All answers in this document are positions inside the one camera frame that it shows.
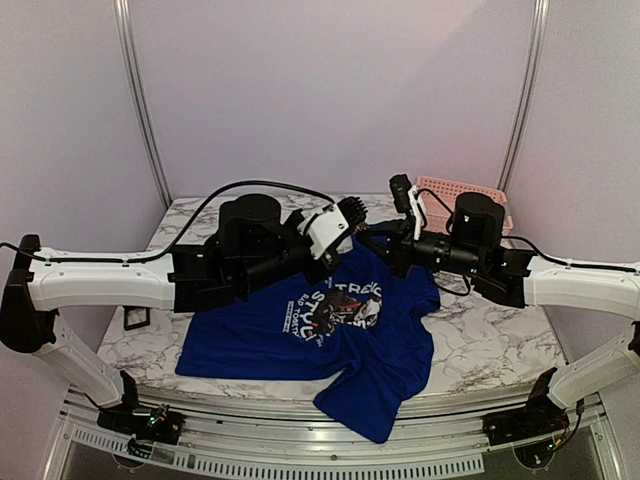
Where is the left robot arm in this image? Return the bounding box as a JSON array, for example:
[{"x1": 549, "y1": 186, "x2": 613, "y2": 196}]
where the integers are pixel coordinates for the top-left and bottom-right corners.
[{"x1": 1, "y1": 180, "x2": 366, "y2": 434}]

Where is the near black display box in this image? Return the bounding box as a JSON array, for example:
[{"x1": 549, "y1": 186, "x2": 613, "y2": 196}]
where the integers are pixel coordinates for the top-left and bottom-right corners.
[{"x1": 123, "y1": 306, "x2": 151, "y2": 331}]

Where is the left aluminium frame post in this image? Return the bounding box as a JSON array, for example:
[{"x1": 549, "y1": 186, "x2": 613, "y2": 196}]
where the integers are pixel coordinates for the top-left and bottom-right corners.
[{"x1": 113, "y1": 0, "x2": 173, "y2": 209}]

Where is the right aluminium frame post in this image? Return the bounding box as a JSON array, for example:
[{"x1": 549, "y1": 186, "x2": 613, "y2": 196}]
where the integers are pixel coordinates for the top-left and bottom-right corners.
[{"x1": 497, "y1": 0, "x2": 550, "y2": 192}]

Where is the aluminium frame post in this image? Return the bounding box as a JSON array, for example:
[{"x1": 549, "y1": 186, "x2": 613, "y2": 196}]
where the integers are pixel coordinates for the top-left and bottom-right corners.
[
  {"x1": 113, "y1": 0, "x2": 173, "y2": 209},
  {"x1": 497, "y1": 0, "x2": 550, "y2": 192}
]

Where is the aluminium front rail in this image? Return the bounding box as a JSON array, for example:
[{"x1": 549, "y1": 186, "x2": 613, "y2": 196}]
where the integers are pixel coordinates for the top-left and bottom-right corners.
[{"x1": 44, "y1": 387, "x2": 623, "y2": 479}]

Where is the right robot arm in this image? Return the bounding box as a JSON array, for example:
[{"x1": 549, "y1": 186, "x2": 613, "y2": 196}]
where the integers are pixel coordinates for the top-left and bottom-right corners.
[{"x1": 356, "y1": 192, "x2": 639, "y2": 436}]

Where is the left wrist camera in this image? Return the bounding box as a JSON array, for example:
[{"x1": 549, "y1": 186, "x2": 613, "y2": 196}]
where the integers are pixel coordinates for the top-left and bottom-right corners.
[{"x1": 297, "y1": 203, "x2": 353, "y2": 260}]

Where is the pink plastic basket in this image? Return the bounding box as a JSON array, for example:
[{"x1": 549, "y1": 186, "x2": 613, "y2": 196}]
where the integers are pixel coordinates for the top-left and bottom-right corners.
[{"x1": 414, "y1": 175, "x2": 515, "y2": 249}]

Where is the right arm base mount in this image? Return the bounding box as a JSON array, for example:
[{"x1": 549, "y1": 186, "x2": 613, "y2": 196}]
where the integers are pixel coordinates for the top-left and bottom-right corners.
[{"x1": 482, "y1": 394, "x2": 584, "y2": 451}]

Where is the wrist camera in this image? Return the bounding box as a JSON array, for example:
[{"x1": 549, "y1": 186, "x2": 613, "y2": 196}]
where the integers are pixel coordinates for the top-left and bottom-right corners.
[
  {"x1": 297, "y1": 203, "x2": 353, "y2": 260},
  {"x1": 389, "y1": 174, "x2": 427, "y2": 240}
]

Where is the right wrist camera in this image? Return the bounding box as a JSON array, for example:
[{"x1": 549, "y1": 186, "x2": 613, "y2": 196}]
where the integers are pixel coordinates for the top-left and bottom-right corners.
[{"x1": 389, "y1": 174, "x2": 427, "y2": 240}]

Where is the blue printed t-shirt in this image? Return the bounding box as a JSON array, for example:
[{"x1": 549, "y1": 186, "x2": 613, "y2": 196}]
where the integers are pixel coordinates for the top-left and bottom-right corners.
[{"x1": 175, "y1": 242, "x2": 441, "y2": 444}]

